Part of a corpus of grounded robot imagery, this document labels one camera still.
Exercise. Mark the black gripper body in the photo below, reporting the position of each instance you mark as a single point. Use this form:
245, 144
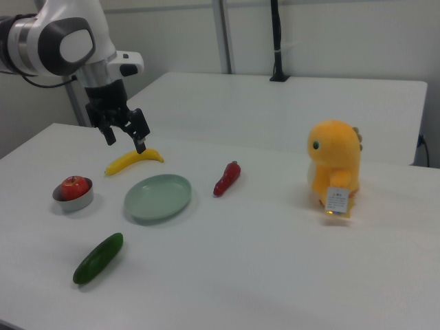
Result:
106, 98

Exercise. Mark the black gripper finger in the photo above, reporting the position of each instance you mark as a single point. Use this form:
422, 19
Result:
139, 129
109, 137

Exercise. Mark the yellow toy banana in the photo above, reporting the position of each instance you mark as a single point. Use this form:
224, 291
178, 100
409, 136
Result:
120, 165

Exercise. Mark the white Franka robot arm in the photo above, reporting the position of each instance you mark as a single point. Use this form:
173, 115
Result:
51, 44

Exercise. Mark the pale green plastic plate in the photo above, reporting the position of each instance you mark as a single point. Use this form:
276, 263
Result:
158, 197

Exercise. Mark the red toy apple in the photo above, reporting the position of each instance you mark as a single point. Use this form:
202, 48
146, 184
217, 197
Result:
74, 189

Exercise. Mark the small grey metal bowl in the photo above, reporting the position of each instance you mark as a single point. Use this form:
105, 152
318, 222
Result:
76, 205

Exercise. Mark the red toy chili pepper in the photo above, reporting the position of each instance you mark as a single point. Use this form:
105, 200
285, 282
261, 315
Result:
227, 178

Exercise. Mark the green toy cucumber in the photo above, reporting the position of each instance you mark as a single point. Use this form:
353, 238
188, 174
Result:
98, 258

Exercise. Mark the white side table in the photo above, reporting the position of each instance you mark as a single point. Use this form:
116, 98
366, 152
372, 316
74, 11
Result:
275, 110

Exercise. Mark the orange dinosaur plush toy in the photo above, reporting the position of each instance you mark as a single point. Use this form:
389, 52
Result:
333, 151

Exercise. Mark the white paper plush tag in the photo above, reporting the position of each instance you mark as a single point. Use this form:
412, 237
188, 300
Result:
337, 201

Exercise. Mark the grey metal partition post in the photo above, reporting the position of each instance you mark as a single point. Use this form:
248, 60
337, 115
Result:
225, 34

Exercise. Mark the black camera pole with base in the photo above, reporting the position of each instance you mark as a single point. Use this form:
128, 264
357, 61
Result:
277, 41

